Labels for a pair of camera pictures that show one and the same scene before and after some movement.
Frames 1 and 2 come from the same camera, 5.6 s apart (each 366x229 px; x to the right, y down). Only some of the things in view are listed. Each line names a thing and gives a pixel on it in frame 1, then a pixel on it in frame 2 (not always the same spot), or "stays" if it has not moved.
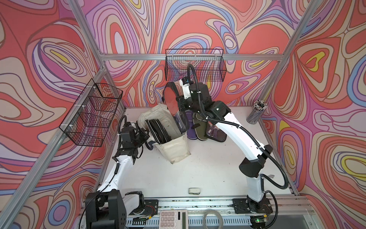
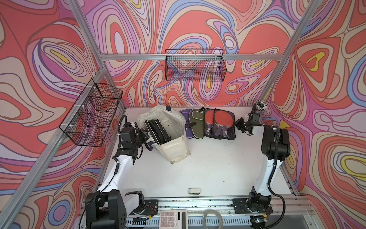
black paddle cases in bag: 158,130 stays
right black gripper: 182,101 → 238,123
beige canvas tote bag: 175,150 stays
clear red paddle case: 171,98 → 224,126
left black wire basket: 88,122 stays
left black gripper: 145,136 stays
